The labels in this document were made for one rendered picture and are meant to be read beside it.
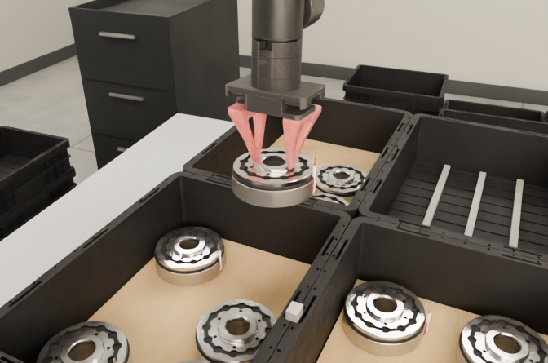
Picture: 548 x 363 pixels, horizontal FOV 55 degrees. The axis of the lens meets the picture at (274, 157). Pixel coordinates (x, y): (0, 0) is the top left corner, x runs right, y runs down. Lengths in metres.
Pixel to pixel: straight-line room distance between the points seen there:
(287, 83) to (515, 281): 0.38
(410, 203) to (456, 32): 2.90
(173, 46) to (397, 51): 2.17
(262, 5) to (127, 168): 0.87
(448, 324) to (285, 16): 0.45
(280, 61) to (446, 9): 3.24
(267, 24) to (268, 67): 0.05
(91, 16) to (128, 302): 1.57
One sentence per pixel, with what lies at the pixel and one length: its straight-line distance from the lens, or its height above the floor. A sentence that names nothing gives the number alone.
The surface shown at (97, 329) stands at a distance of 0.71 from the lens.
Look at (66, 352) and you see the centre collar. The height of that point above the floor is 0.87.
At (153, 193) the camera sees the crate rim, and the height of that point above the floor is 0.93.
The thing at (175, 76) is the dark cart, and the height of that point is 0.67.
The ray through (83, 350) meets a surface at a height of 0.85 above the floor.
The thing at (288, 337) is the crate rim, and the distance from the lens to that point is 0.57.
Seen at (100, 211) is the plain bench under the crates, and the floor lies 0.70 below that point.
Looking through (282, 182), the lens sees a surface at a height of 1.04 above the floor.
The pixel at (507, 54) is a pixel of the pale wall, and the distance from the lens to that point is 3.84.
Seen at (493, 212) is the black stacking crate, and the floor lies 0.83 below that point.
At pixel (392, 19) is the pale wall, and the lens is 3.84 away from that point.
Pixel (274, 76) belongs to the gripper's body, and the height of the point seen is 1.16.
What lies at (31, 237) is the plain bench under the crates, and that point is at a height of 0.70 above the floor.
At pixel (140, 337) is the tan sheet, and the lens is 0.73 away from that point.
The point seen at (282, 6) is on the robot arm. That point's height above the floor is 1.23.
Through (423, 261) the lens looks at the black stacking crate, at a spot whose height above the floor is 0.89.
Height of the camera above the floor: 1.35
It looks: 28 degrees down
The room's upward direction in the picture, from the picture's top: straight up
